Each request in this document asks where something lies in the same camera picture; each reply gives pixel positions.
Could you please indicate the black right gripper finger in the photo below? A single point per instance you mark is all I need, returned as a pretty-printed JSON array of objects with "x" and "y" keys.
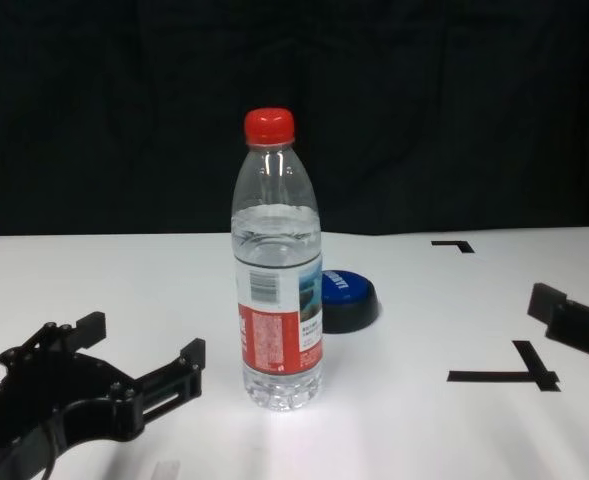
[{"x": 574, "y": 322}]

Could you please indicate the black backdrop cloth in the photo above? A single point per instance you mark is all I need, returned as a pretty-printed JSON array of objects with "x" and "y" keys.
[{"x": 124, "y": 100}]

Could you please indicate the black L-shaped tape mark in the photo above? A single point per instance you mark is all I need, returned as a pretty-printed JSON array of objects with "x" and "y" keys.
[{"x": 461, "y": 244}]

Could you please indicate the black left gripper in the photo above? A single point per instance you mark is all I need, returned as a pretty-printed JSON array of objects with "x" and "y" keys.
[{"x": 74, "y": 400}]

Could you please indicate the clear water bottle red cap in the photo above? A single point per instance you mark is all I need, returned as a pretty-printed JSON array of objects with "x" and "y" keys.
[{"x": 278, "y": 330}]

